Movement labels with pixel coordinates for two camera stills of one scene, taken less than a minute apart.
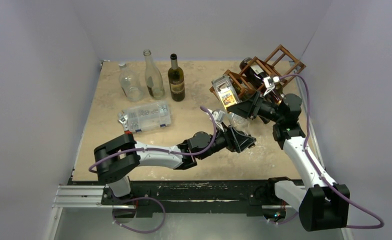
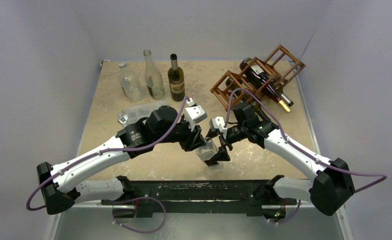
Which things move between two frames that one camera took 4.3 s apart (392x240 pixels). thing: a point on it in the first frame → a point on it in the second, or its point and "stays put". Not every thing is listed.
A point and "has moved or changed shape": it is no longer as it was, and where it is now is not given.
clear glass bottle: x=153 y=77 stays put
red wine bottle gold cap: x=255 y=73 stays put
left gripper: x=235 y=141 → x=194 y=138
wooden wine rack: x=280 y=66 stays put
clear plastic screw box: x=149 y=116 stays put
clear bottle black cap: x=228 y=96 has moved or changed shape
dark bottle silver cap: x=176 y=79 stays put
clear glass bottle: x=131 y=83 stays put
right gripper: x=255 y=104 → x=223 y=145
